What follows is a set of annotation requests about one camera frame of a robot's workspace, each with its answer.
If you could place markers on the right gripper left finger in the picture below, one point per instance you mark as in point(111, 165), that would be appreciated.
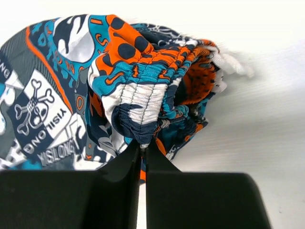
point(106, 198)

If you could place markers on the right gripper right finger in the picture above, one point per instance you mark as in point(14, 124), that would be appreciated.
point(193, 200)

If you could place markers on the colourful patterned shorts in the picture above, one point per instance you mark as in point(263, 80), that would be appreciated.
point(75, 91)

